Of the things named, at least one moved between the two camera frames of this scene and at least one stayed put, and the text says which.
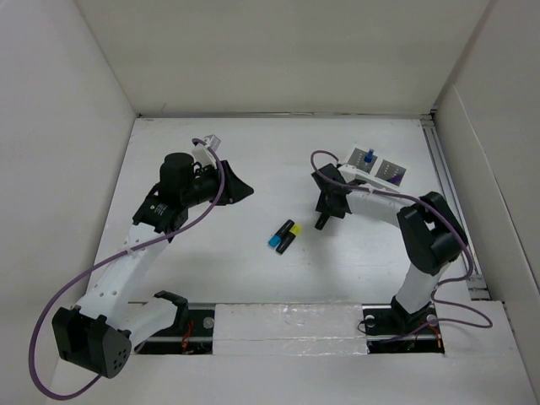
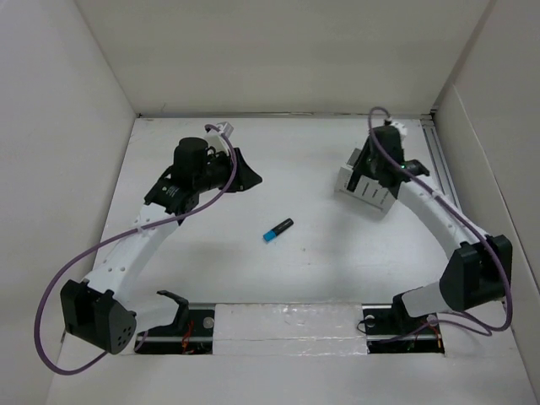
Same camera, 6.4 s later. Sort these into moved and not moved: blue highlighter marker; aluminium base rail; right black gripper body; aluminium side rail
Moved: right black gripper body; blue highlighter marker
Not moved: aluminium base rail; aluminium side rail
